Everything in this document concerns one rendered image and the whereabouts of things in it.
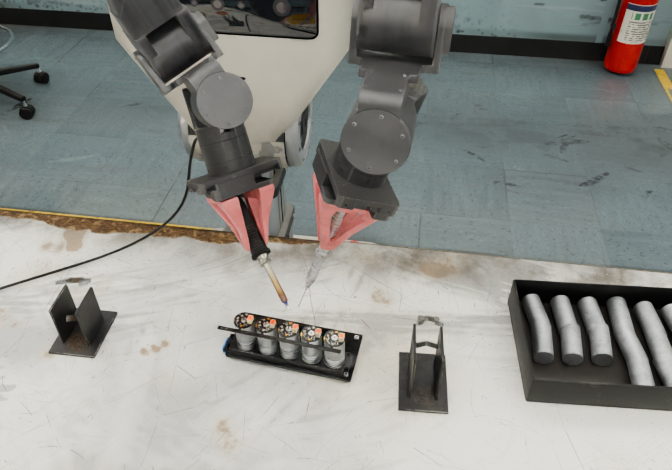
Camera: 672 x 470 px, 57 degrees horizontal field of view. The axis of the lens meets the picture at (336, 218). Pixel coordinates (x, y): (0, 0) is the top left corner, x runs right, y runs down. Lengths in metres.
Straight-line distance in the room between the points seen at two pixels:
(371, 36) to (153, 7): 0.25
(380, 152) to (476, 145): 2.09
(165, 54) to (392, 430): 0.48
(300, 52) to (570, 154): 1.81
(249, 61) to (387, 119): 0.53
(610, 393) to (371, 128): 0.45
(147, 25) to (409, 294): 0.48
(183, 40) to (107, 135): 2.05
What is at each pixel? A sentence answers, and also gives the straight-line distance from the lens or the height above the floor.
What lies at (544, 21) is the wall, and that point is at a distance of 3.32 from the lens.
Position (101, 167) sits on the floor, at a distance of 2.56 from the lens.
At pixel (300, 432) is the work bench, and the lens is 0.74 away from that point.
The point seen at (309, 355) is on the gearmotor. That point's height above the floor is 0.79.
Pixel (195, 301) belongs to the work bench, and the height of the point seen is 0.75.
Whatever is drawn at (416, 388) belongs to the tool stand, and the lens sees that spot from 0.77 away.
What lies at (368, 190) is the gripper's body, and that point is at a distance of 0.60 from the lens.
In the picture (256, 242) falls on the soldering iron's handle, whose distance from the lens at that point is 0.75.
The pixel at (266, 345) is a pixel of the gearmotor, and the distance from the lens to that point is 0.76.
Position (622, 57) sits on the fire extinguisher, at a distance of 3.26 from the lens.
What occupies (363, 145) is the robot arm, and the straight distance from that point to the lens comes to 0.50.
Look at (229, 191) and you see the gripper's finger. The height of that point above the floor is 0.96.
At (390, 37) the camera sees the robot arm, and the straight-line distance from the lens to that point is 0.54.
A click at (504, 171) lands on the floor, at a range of 2.46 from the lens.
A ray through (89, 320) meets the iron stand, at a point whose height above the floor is 0.78.
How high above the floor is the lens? 1.38
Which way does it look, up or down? 40 degrees down
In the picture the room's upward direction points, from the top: straight up
